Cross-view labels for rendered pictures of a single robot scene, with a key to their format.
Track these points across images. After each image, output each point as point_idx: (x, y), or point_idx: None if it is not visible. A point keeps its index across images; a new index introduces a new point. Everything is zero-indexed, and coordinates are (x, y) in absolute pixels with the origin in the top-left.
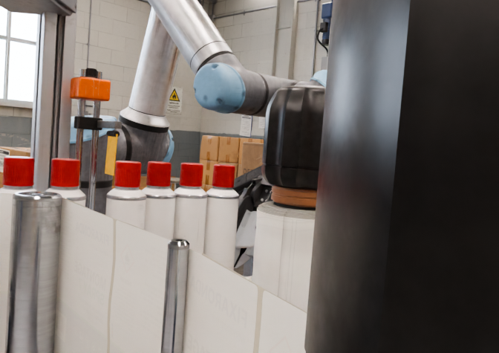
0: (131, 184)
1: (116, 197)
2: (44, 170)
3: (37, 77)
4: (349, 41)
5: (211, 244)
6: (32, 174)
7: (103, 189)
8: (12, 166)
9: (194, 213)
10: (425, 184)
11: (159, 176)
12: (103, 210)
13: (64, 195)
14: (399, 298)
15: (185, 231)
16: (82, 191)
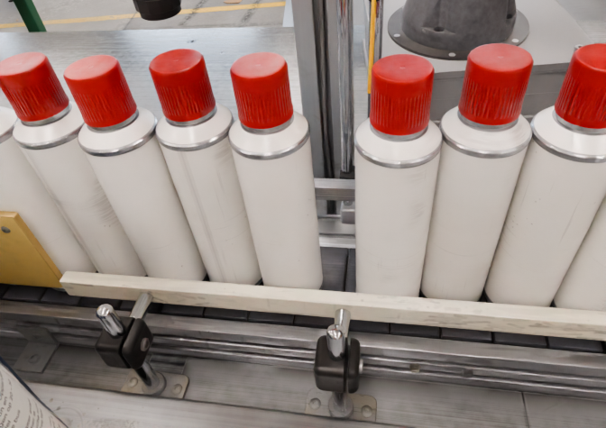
0: (395, 130)
1: (361, 151)
2: (306, 19)
3: None
4: None
5: (601, 246)
6: (197, 97)
7: None
8: (157, 86)
9: (566, 191)
10: None
11: (483, 102)
12: (482, 20)
13: (251, 148)
14: None
15: (535, 216)
16: None
